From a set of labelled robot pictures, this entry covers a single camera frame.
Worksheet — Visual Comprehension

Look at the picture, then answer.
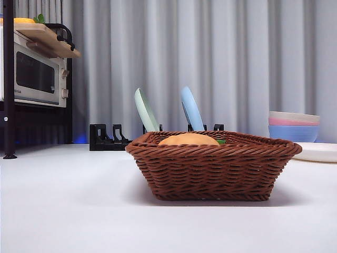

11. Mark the tan toy potato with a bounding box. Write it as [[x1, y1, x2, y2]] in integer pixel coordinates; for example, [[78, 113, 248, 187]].
[[157, 133, 220, 147]]

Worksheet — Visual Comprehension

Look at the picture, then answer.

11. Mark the brown wicker basket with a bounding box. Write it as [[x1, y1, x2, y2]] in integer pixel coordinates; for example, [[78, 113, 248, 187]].
[[125, 131, 303, 201]]

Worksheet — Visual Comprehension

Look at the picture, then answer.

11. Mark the pale green plate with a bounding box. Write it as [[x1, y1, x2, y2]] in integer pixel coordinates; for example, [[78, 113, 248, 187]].
[[134, 87, 161, 132]]

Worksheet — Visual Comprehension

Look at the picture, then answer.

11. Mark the light blue plate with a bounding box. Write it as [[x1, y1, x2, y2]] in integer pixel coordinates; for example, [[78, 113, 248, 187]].
[[180, 86, 205, 132]]

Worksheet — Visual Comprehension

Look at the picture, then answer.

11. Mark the black dish rack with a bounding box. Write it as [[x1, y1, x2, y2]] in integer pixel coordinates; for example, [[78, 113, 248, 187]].
[[88, 123, 224, 151]]

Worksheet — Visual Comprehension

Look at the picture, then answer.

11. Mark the grey curtain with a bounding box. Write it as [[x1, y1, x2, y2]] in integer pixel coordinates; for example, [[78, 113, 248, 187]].
[[13, 0, 337, 144]]

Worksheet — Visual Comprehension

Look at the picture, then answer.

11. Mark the pink bowl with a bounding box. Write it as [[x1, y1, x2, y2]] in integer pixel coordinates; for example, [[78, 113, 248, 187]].
[[269, 117, 320, 127]]

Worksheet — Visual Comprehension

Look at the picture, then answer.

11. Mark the blue bowl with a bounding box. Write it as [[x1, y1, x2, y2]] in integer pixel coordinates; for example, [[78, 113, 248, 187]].
[[268, 125, 320, 143]]

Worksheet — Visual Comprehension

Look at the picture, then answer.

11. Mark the white toaster oven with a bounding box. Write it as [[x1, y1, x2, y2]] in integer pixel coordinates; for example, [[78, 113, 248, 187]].
[[0, 26, 70, 108]]

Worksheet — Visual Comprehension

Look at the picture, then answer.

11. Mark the cream white plate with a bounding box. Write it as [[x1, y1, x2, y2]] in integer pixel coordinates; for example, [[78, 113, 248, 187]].
[[292, 142, 337, 163]]

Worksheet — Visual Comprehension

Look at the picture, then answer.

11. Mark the wooden cutting board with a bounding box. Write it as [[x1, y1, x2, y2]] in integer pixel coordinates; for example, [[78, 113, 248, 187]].
[[13, 23, 82, 59]]

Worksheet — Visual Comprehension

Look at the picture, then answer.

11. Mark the yellow toy fruit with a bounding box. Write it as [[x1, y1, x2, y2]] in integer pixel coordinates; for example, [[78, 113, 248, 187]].
[[0, 17, 36, 24]]

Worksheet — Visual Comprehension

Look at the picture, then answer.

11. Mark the black curved metal rail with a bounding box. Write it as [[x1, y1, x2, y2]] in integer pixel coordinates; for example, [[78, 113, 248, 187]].
[[44, 23, 76, 52]]

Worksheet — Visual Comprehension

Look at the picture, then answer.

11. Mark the black shelf frame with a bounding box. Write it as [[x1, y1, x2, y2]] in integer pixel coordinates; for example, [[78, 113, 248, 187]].
[[0, 0, 73, 160]]

